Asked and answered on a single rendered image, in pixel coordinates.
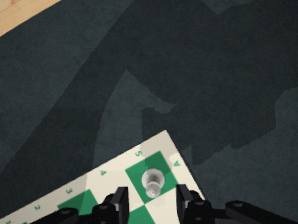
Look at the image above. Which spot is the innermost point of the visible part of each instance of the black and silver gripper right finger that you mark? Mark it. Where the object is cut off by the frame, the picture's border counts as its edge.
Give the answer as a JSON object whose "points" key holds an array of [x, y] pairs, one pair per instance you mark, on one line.
{"points": [[199, 211]]}

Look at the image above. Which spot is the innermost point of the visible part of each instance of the green and cream chessboard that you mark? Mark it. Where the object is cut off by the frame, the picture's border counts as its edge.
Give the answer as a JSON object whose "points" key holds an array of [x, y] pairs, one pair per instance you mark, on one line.
{"points": [[90, 189]]}

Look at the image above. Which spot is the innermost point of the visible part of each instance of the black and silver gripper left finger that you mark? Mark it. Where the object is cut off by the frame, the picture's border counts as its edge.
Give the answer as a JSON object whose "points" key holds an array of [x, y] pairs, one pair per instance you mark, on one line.
{"points": [[114, 202]]}

